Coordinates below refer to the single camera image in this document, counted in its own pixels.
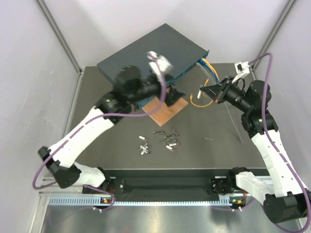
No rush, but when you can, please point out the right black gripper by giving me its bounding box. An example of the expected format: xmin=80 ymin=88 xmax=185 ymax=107
xmin=201 ymin=75 xmax=252 ymax=113

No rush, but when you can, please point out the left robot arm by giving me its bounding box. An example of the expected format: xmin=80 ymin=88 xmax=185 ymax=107
xmin=38 ymin=62 xmax=184 ymax=193

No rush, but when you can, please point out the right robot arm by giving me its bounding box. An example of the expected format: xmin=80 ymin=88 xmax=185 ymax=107
xmin=200 ymin=77 xmax=311 ymax=224

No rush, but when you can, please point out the wooden board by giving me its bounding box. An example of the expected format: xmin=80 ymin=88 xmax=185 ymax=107
xmin=142 ymin=97 xmax=188 ymax=127

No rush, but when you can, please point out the black table mat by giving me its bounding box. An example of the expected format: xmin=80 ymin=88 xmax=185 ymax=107
xmin=55 ymin=63 xmax=273 ymax=170

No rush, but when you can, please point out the SFP module pile centre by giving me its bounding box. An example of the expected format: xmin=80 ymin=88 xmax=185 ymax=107
xmin=153 ymin=128 xmax=180 ymax=152

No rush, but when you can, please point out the SFP module cluster left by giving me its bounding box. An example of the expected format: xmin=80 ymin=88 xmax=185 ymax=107
xmin=139 ymin=143 xmax=151 ymax=155

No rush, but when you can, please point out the yellow ethernet cable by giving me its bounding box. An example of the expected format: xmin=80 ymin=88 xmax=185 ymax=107
xmin=189 ymin=58 xmax=220 ymax=108

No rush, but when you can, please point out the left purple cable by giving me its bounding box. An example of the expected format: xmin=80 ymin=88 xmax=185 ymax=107
xmin=32 ymin=53 xmax=168 ymax=211

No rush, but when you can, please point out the grey ethernet cable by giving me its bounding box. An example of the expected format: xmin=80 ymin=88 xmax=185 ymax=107
xmin=197 ymin=66 xmax=244 ymax=143

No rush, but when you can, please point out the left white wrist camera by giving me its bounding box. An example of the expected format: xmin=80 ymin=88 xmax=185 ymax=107
xmin=147 ymin=51 xmax=173 ymax=75

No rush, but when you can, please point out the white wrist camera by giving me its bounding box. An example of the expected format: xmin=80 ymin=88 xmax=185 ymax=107
xmin=232 ymin=62 xmax=250 ymax=83
xmin=147 ymin=51 xmax=173 ymax=75

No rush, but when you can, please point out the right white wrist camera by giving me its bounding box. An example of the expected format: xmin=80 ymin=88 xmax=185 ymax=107
xmin=232 ymin=62 xmax=250 ymax=83

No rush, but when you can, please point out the dark blue network switch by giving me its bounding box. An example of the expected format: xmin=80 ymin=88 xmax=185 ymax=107
xmin=96 ymin=24 xmax=208 ymax=113

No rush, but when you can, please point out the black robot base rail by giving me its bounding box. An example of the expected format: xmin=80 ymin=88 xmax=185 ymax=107
xmin=100 ymin=167 xmax=248 ymax=202

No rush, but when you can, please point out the perforated cable duct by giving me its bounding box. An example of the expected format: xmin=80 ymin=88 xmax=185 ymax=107
xmin=48 ymin=195 xmax=246 ymax=207

